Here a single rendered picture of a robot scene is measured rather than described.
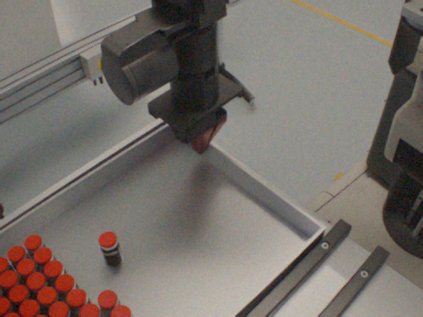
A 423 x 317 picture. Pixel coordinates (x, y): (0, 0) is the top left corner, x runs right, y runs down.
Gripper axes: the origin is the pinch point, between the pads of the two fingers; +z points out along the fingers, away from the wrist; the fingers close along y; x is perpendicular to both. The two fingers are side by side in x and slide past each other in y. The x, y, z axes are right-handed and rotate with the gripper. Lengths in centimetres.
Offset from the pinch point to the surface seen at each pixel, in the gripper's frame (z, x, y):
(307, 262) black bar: 0.2, 21.3, 3.4
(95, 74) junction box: 45, -79, -25
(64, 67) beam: 40, -84, -17
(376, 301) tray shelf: 2.2, 29.8, 0.9
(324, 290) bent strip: 1.9, 24.5, 3.9
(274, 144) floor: 95, -45, -80
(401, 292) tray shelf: 2.4, 31.5, -2.2
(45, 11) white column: 51, -143, -39
